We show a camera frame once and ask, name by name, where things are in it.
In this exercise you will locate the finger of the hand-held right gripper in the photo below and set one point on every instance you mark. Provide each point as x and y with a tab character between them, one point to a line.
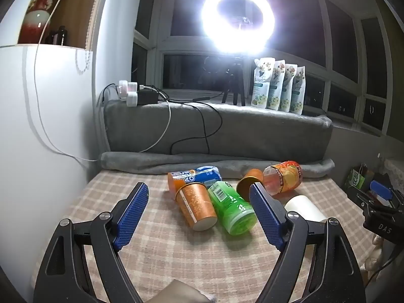
380	189

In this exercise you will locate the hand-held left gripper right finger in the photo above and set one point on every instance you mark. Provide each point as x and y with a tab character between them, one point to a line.
265	217

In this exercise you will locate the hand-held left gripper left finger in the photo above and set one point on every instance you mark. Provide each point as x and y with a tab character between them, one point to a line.
132	216

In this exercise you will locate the orange patterned paper cup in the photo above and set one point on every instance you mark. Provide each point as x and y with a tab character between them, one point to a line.
195	206

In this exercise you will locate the plain orange paper cup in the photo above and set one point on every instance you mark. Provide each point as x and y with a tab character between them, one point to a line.
247	184

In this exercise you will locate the white paper cup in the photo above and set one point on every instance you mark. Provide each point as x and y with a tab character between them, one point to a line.
304	208

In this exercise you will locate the green box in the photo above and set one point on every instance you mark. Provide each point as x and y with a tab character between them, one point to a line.
358	176

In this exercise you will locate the white cloth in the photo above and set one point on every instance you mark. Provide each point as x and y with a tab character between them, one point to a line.
375	252

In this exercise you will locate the green plastic bottle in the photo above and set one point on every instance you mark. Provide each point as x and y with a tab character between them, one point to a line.
232	210

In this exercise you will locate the orange juice bottle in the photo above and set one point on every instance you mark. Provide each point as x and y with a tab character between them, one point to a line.
284	176

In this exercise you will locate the rolled grey blanket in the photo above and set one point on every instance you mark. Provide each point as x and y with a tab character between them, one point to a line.
142	161

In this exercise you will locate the plaid bed sheet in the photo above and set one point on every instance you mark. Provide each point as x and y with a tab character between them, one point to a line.
176	252

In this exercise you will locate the blue orange snack packet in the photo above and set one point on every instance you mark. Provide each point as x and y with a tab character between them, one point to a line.
197	176

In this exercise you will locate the grey cushion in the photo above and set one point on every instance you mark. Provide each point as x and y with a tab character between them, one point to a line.
252	132

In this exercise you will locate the beige cloth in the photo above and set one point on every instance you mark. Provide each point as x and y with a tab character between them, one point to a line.
183	293

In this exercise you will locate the white charger plug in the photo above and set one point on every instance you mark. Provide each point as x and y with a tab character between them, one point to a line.
132	98
132	87
122	89

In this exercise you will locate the black power adapter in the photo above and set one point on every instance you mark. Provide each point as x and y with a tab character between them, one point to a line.
147	97

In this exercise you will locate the white green snack pouch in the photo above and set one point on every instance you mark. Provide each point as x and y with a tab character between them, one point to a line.
262	82
299	94
288	91
277	88

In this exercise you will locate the white cabinet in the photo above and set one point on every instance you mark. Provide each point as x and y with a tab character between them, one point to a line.
19	164

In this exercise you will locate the black tripod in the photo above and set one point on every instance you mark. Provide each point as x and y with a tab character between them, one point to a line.
235	79

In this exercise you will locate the dark bottle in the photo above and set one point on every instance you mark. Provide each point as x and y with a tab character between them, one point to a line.
59	36

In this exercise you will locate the red white vase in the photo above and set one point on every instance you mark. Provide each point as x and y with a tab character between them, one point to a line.
38	15

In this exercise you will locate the white window frame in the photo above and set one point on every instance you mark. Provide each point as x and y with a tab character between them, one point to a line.
322	12

